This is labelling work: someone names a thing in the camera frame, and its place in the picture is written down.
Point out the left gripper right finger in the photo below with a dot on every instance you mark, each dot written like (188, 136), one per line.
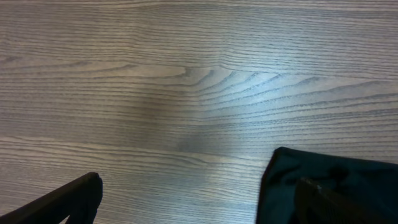
(316, 204)

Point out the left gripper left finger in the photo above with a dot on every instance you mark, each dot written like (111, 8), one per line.
(76, 202)

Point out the black polo shirt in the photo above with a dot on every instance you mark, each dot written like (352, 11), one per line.
(371, 184)

